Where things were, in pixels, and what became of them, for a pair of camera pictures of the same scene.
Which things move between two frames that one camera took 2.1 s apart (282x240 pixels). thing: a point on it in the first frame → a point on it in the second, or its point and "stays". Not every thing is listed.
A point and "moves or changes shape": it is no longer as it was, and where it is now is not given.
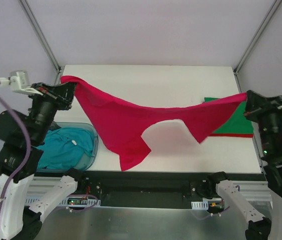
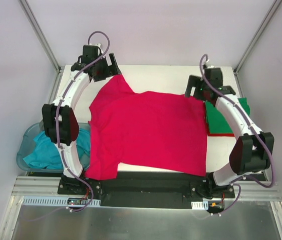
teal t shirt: x=66 y=148 stays
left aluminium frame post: x=41 y=35 stays
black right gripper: x=260 y=107 → x=197 y=85
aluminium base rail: x=259 y=190 stays
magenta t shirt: x=124 y=127 moves or changes shape
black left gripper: x=56 y=95 → x=108 y=67
